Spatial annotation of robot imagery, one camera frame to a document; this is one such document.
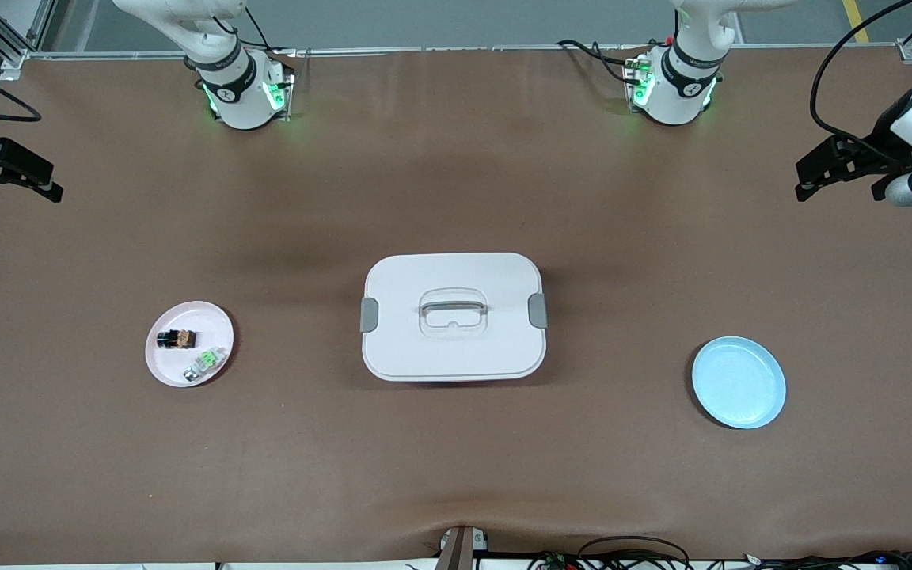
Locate light blue round plate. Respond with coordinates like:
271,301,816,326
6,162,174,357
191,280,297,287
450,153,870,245
691,336,787,430

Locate black arm base cables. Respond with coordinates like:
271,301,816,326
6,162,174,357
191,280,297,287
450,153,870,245
556,38,643,86

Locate black cable loop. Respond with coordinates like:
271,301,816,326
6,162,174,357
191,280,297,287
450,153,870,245
575,536,692,570

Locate grey camera stand post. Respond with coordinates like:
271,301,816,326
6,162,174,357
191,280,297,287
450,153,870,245
436,525,490,570

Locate metal table edge rail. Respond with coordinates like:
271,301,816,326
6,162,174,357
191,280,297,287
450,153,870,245
25,45,900,58

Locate green and silver switch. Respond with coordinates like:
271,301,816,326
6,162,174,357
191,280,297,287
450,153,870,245
182,347,228,384

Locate black cable bundle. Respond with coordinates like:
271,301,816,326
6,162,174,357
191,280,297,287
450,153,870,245
745,550,912,570

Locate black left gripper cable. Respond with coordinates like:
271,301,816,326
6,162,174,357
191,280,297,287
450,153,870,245
811,0,912,163

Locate white lidded storage box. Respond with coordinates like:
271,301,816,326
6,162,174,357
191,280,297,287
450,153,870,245
359,252,549,383

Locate pink round plate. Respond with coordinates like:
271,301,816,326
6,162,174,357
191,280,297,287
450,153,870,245
145,300,236,388

